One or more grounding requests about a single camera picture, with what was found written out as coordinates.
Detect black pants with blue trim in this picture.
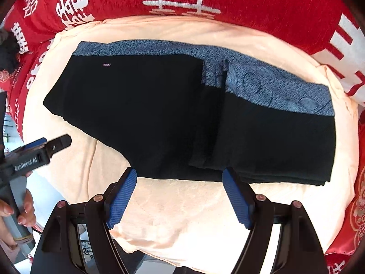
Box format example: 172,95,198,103
43,40,336,187

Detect dark cloth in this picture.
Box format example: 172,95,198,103
0,30,22,72

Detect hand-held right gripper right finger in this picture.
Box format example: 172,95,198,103
222,167,327,274

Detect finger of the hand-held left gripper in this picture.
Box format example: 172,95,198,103
46,134,72,156
22,137,48,149

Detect person's left forearm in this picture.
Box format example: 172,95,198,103
0,223,21,263

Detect person's left hand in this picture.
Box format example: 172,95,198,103
0,188,36,227

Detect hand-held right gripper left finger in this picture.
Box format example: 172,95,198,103
30,167,138,274

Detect cream blanket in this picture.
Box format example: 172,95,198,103
21,16,360,271

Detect red printed bedspread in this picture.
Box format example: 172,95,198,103
4,0,365,274

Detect red ornamented pillow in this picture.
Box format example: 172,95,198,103
325,163,365,256
0,66,18,92

